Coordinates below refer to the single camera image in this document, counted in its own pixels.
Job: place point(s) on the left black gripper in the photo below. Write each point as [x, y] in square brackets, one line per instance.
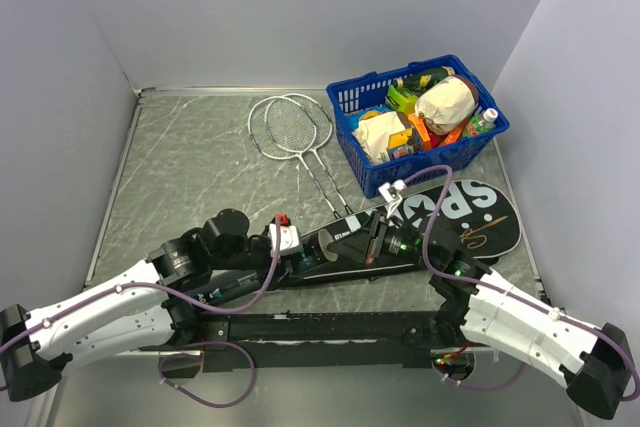
[288, 271]

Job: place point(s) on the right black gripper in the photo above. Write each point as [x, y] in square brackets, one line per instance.
[374, 245]

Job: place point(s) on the black shuttlecock tube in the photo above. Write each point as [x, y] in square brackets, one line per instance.
[225, 286]

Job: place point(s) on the black racket bag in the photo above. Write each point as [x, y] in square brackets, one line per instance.
[480, 214]

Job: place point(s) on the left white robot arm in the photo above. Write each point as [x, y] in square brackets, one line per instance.
[146, 305]

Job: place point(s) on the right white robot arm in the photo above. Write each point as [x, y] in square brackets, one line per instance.
[593, 364]

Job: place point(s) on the white badminton racket left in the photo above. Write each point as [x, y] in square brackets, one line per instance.
[258, 135]

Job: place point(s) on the yellow blue snack box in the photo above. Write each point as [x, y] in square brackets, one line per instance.
[400, 144]

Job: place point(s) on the orange snack box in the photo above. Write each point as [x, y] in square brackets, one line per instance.
[428, 139]

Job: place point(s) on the blue plastic basket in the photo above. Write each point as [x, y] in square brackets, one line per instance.
[368, 91]

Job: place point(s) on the green snack box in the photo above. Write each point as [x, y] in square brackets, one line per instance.
[401, 99]

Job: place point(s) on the green plastic bottle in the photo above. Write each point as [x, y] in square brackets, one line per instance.
[481, 123]

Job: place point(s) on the beige paper bag roll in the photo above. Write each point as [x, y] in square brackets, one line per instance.
[445, 105]

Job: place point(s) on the dark green bottle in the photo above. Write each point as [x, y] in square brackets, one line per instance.
[424, 79]

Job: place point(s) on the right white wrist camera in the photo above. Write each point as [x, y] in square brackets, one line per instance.
[392, 194]

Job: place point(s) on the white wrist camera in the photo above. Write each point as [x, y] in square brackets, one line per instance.
[392, 194]
[285, 237]

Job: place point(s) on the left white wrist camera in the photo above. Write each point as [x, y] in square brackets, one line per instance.
[285, 237]

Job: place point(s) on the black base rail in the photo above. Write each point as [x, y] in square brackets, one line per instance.
[411, 339]

